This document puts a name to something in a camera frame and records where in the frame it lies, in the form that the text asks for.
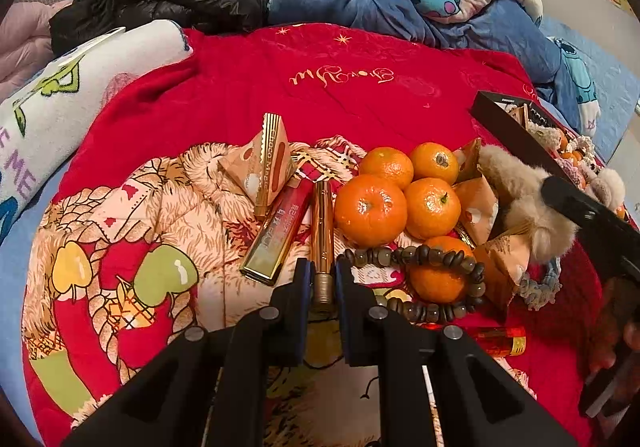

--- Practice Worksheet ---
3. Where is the pink quilt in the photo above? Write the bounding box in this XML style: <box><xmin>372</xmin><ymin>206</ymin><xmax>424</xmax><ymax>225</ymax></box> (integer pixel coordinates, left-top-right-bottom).
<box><xmin>0</xmin><ymin>1</ymin><xmax>70</xmax><ymax>100</ymax></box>

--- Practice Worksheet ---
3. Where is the gold lipstick tube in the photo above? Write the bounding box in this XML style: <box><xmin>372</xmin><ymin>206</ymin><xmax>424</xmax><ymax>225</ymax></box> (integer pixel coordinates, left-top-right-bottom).
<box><xmin>311</xmin><ymin>181</ymin><xmax>334</xmax><ymax>313</ymax></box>

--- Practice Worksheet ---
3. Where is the red bear print blanket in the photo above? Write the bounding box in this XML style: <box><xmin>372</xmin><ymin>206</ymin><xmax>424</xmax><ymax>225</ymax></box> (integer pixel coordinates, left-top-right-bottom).
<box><xmin>22</xmin><ymin>24</ymin><xmax>602</xmax><ymax>446</ymax></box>

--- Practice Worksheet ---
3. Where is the back right mandarin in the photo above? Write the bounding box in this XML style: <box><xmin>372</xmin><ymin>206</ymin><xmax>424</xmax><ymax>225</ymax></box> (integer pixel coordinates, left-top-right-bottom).
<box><xmin>409</xmin><ymin>142</ymin><xmax>459</xmax><ymax>185</ymax></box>

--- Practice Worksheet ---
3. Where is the back left mandarin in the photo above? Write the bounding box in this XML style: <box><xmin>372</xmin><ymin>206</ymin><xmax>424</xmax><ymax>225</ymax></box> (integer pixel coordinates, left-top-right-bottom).
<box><xmin>359</xmin><ymin>147</ymin><xmax>414</xmax><ymax>190</ymax></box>

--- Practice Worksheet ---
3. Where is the mandarin inside bracelet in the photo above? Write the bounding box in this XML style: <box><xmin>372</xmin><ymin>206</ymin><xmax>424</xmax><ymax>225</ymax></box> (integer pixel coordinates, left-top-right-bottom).
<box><xmin>408</xmin><ymin>236</ymin><xmax>473</xmax><ymax>304</ymax></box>

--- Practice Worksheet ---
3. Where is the gold triangular snack packet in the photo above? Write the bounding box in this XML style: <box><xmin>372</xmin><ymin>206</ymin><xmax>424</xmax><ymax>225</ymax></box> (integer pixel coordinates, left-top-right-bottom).
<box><xmin>220</xmin><ymin>114</ymin><xmax>295</xmax><ymax>221</ymax></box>

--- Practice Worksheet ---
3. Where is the brown wooden bead bracelet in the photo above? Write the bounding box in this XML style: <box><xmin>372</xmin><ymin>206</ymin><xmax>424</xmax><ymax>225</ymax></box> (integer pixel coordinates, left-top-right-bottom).
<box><xmin>337</xmin><ymin>243</ymin><xmax>487</xmax><ymax>323</ymax></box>

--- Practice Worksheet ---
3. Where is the beige fluffy pompom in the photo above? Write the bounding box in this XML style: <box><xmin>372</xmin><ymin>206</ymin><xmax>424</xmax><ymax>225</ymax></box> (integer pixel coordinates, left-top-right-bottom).
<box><xmin>478</xmin><ymin>145</ymin><xmax>577</xmax><ymax>263</ymax></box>

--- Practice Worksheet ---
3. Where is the large front mandarin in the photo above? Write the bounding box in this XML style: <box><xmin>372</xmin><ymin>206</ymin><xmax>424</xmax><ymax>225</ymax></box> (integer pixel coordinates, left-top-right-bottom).
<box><xmin>334</xmin><ymin>174</ymin><xmax>408</xmax><ymax>248</ymax></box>

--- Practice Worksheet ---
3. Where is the blue fleece blanket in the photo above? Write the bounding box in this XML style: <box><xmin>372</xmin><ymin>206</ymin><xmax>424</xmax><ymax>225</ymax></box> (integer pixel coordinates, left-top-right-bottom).
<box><xmin>269</xmin><ymin>0</ymin><xmax>561</xmax><ymax>84</ymax></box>

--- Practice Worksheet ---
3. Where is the middle right mandarin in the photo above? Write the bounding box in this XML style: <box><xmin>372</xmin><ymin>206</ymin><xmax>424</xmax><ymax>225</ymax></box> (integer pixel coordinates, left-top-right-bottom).
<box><xmin>405</xmin><ymin>178</ymin><xmax>461</xmax><ymax>240</ymax></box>

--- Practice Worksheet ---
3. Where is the red gold lipstick box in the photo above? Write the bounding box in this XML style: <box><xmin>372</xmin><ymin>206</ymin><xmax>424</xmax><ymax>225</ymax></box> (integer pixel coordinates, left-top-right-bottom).
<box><xmin>240</xmin><ymin>178</ymin><xmax>314</xmax><ymax>285</ymax></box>

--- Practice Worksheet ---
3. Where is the blue bed sheet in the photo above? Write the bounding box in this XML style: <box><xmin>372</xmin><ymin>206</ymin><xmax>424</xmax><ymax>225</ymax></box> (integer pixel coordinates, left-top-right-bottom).
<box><xmin>1</xmin><ymin>0</ymin><xmax>639</xmax><ymax>439</ymax></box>

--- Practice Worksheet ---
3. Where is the black storage tray box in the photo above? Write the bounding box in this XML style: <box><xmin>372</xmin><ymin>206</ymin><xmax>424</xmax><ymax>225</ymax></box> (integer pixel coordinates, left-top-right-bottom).
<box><xmin>471</xmin><ymin>91</ymin><xmax>605</xmax><ymax>190</ymax></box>

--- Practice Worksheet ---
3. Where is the white printed towel roll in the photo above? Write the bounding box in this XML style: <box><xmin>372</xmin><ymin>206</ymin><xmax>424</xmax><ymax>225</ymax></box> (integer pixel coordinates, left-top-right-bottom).
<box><xmin>1</xmin><ymin>19</ymin><xmax>192</xmax><ymax>237</ymax></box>

